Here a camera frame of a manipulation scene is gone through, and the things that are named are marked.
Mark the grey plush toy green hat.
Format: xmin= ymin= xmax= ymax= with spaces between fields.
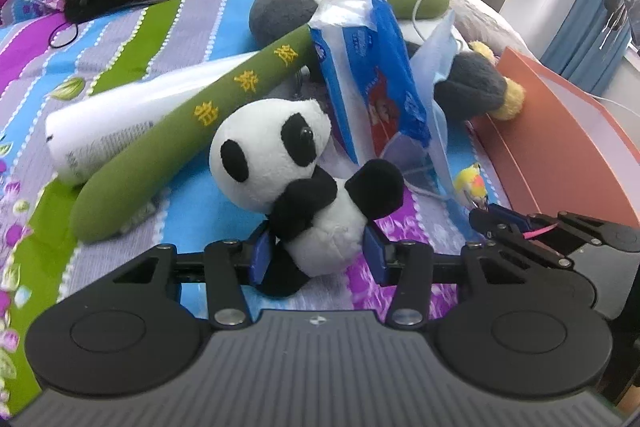
xmin=249 ymin=0 xmax=527 ymax=122

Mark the white tube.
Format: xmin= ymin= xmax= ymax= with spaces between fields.
xmin=45 ymin=61 xmax=223 ymax=186

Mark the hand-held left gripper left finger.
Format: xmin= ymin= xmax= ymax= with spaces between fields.
xmin=111 ymin=224 xmax=275 ymax=329

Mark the orange cardboard box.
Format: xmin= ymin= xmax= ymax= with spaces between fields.
xmin=466 ymin=47 xmax=640 ymax=229

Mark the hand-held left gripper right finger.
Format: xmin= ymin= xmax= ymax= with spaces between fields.
xmin=362 ymin=226 xmax=507 ymax=327

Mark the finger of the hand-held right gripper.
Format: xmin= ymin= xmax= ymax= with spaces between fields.
xmin=486 ymin=203 xmax=563 ymax=235
xmin=468 ymin=210 xmax=575 ymax=271

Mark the green plush stick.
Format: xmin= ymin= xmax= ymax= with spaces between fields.
xmin=69 ymin=24 xmax=313 ymax=244

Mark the panda plush toy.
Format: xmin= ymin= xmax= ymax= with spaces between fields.
xmin=209 ymin=99 xmax=405 ymax=299

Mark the black hair tie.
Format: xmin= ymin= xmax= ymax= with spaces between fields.
xmin=49 ymin=21 xmax=82 ymax=51

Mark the striped floral bed sheet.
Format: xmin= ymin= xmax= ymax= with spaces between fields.
xmin=0 ymin=0 xmax=506 ymax=418

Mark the blue plastic packet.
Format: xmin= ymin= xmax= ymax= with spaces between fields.
xmin=309 ymin=0 xmax=432 ymax=165

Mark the small yellow toy pink ribbon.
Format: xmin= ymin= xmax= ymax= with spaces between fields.
xmin=454 ymin=163 xmax=558 ymax=242

